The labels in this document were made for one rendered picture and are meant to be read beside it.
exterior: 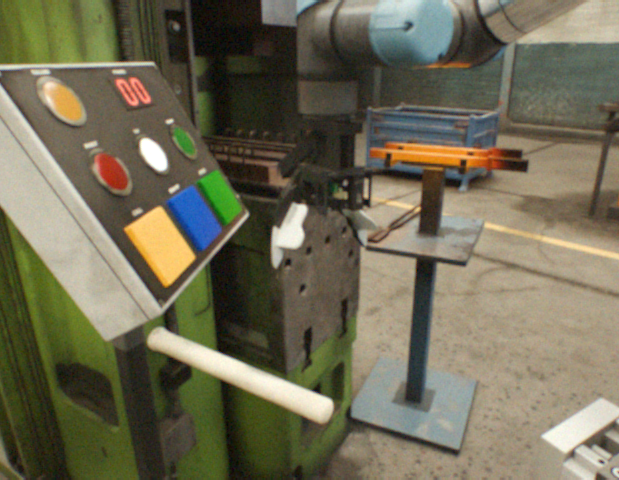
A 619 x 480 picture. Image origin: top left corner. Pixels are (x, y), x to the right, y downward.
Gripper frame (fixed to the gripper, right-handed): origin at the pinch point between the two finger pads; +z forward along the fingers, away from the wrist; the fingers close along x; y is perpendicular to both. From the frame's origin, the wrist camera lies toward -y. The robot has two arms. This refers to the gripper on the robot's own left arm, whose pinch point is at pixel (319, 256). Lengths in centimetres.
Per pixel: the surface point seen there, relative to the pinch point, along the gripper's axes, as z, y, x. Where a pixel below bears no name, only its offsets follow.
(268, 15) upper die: -35, -42, 14
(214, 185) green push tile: -9.3, -12.6, -10.5
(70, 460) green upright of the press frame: 83, -75, -40
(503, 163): -1, -27, 74
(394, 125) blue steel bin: 38, -332, 295
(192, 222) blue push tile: -7.5, -2.8, -17.1
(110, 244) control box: -9.9, 6.8, -28.2
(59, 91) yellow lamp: -23.9, -3.3, -29.5
